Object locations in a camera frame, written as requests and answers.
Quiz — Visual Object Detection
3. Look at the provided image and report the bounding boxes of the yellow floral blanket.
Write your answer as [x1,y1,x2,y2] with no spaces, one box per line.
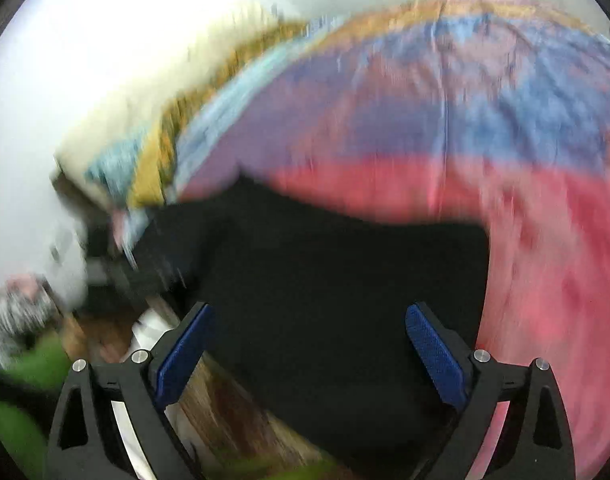
[126,20,307,208]

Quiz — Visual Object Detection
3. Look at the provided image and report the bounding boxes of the cream padded headboard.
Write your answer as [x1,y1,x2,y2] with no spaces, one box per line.
[54,6,288,211]

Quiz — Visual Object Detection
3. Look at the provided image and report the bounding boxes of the teal patterned pillow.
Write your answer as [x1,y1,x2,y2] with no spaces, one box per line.
[84,127,148,206]

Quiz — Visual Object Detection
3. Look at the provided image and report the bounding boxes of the colourful satin bedspread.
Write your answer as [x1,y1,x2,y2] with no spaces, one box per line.
[165,0,610,479]

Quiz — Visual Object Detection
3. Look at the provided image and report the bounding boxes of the black pants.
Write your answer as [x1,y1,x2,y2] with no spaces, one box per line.
[132,177,490,479]

